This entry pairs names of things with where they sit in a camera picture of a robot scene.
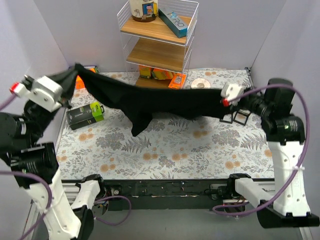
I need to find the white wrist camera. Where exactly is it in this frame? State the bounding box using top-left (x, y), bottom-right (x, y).
top-left (10, 75), bottom-right (63, 112)
top-left (220, 83), bottom-right (246, 107)

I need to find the toilet paper roll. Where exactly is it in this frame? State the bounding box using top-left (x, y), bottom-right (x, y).
top-left (190, 78), bottom-right (211, 89)

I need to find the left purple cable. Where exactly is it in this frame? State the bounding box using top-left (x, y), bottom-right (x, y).
top-left (0, 93), bottom-right (132, 240)

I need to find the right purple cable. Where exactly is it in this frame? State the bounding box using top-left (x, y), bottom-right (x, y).
top-left (211, 83), bottom-right (311, 218)

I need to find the orange box on mat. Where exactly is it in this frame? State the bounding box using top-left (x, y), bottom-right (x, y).
top-left (75, 66), bottom-right (99, 90)

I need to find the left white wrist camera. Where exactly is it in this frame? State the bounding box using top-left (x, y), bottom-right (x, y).
top-left (10, 75), bottom-right (63, 112)

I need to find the black frame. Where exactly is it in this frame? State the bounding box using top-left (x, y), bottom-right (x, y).
top-left (233, 110), bottom-right (251, 126)
top-left (219, 112), bottom-right (237, 124)

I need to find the floral patterned table mat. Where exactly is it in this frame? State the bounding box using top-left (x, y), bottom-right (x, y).
top-left (55, 69), bottom-right (276, 181)

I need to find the black frame right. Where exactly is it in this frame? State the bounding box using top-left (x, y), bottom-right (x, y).
top-left (233, 110), bottom-right (251, 126)

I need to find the cream brown cartoon canister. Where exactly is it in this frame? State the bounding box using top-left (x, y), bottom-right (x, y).
top-left (129, 0), bottom-right (158, 23)

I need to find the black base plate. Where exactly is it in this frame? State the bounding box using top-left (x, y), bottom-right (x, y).
top-left (104, 178), bottom-right (245, 210)

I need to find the black green product box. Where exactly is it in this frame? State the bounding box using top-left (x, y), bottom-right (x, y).
top-left (66, 102), bottom-right (105, 130)

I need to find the purple cable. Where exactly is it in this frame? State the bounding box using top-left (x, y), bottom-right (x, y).
top-left (211, 83), bottom-right (311, 218)
top-left (0, 93), bottom-right (132, 240)

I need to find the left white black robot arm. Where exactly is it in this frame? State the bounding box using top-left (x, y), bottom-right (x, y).
top-left (0, 69), bottom-right (107, 240)

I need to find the white wire wooden shelf rack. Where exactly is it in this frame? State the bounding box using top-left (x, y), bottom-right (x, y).
top-left (117, 0), bottom-right (199, 89)

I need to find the orange card box on shelf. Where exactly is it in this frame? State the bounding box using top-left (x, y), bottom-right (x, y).
top-left (168, 73), bottom-right (187, 90)

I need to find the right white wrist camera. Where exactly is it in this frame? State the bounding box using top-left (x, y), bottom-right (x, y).
top-left (220, 83), bottom-right (246, 107)

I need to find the black frame left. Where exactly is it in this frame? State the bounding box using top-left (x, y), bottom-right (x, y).
top-left (219, 112), bottom-right (237, 124)

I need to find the teal rectangular box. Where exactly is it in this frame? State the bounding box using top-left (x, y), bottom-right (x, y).
top-left (158, 7), bottom-right (188, 39)

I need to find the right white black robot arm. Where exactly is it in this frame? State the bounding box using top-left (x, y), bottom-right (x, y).
top-left (221, 78), bottom-right (320, 229)

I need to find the yellow green sponge pack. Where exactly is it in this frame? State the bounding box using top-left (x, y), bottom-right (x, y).
top-left (138, 65), bottom-right (153, 79)

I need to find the black floral print t-shirt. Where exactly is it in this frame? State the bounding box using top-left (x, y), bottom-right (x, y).
top-left (72, 63), bottom-right (233, 137)

